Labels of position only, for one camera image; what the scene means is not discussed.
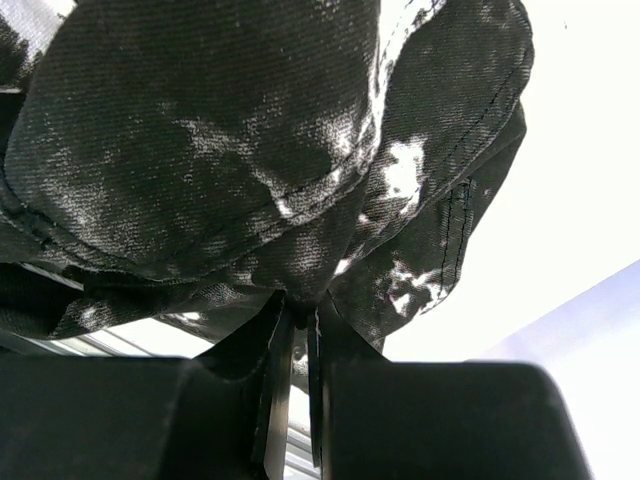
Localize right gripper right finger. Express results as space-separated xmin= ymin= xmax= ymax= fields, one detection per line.
xmin=307 ymin=299 xmax=590 ymax=480

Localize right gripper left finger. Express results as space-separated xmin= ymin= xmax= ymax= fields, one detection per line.
xmin=1 ymin=292 xmax=293 ymax=479

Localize black white tie-dye trousers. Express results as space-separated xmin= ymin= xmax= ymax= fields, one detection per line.
xmin=0 ymin=0 xmax=536 ymax=351

